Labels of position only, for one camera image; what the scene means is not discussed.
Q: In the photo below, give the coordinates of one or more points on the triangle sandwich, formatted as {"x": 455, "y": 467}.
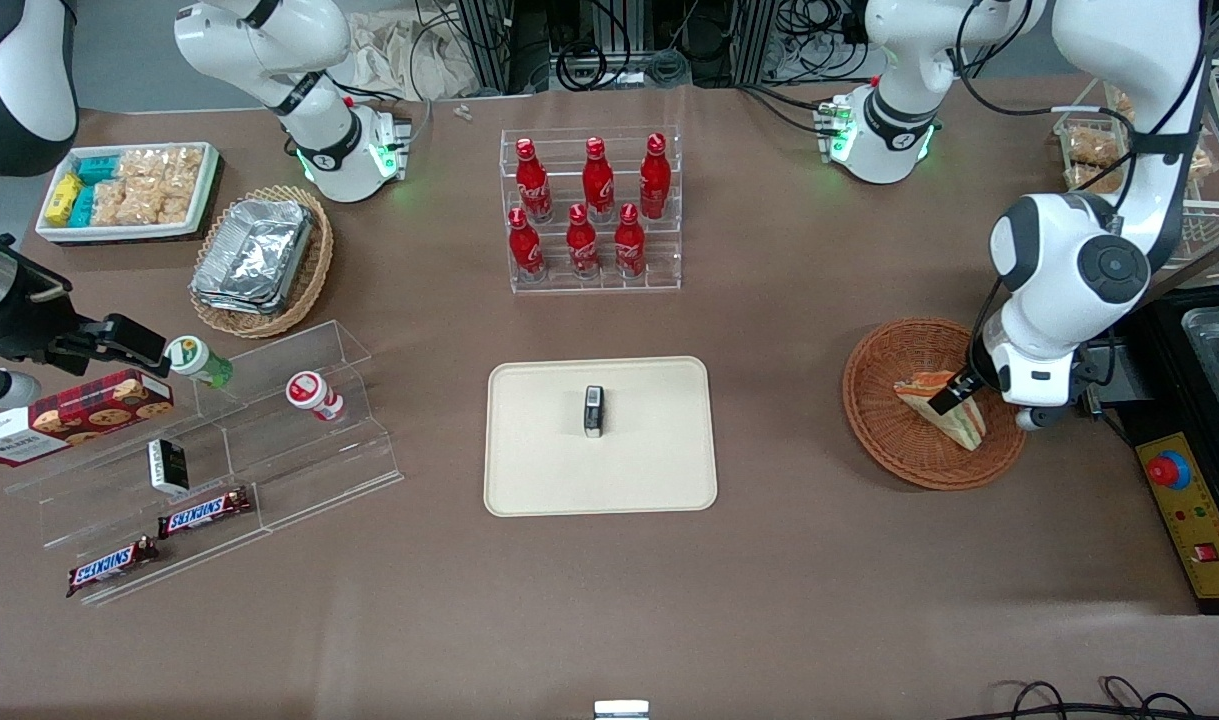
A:
{"x": 944, "y": 420}

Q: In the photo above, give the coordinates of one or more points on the clear acrylic bottle rack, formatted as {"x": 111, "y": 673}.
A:
{"x": 659, "y": 260}

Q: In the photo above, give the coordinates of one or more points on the red capped small bottle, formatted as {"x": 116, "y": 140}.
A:
{"x": 314, "y": 395}

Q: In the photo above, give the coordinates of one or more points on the yellow snack packet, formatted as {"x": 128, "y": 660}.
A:
{"x": 63, "y": 200}

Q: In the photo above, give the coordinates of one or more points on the stacked aluminium foil trays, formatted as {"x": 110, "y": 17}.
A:
{"x": 254, "y": 255}

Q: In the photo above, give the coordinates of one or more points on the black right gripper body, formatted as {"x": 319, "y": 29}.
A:
{"x": 27, "y": 328}

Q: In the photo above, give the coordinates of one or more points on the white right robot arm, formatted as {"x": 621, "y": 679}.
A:
{"x": 314, "y": 130}

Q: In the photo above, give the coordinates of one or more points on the green capped small bottle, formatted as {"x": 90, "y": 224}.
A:
{"x": 199, "y": 362}

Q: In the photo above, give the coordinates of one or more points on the brown snickers bar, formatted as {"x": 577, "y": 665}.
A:
{"x": 112, "y": 567}
{"x": 204, "y": 512}

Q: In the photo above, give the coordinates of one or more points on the clear rice cracker bag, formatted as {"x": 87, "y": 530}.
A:
{"x": 154, "y": 205}
{"x": 109, "y": 203}
{"x": 183, "y": 170}
{"x": 142, "y": 166}

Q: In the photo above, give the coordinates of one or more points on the crumpled beige cloth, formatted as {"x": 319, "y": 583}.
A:
{"x": 389, "y": 60}

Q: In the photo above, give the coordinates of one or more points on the red cola bottle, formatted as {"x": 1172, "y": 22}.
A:
{"x": 597, "y": 185}
{"x": 655, "y": 185}
{"x": 525, "y": 250}
{"x": 629, "y": 245}
{"x": 534, "y": 185}
{"x": 582, "y": 245}

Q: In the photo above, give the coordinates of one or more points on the small black white box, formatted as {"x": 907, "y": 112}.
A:
{"x": 168, "y": 467}

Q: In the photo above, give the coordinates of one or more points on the red tartan cookie box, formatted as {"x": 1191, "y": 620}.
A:
{"x": 79, "y": 415}

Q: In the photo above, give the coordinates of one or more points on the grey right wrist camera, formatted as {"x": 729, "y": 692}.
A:
{"x": 4, "y": 388}

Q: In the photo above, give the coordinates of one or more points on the round brown wicker basket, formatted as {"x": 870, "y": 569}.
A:
{"x": 884, "y": 420}

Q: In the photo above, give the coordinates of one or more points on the oval tan wicker basket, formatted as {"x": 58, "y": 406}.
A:
{"x": 314, "y": 275}

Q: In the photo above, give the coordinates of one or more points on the white rectangular snack tray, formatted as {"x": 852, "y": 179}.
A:
{"x": 129, "y": 233}

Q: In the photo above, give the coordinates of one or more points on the small black gum box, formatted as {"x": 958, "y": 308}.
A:
{"x": 594, "y": 412}

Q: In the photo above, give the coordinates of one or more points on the teal snack packet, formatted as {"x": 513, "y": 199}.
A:
{"x": 97, "y": 169}
{"x": 83, "y": 206}

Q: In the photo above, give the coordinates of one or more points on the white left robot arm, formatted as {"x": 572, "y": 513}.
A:
{"x": 1059, "y": 250}

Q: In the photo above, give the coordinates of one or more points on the clear acrylic step display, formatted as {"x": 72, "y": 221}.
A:
{"x": 299, "y": 470}

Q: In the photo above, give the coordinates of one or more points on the fried snack bag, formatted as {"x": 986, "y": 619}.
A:
{"x": 1091, "y": 152}

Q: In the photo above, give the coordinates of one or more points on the beige plastic tray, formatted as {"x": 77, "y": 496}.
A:
{"x": 649, "y": 450}

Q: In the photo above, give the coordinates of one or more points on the yellow emergency stop box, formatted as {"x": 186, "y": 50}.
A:
{"x": 1194, "y": 530}

